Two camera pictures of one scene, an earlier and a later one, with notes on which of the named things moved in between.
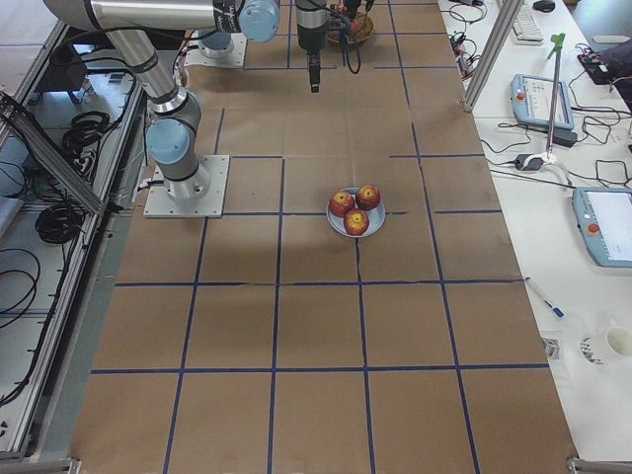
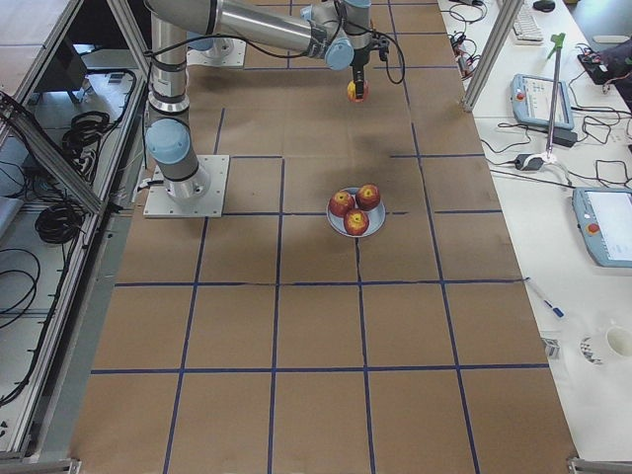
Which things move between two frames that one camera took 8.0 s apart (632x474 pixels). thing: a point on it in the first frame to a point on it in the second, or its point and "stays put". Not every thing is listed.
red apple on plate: x=341 y=202 stays put
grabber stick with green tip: x=558 y=39 stays put
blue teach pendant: x=532 y=102 stays put
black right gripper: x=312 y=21 to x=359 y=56
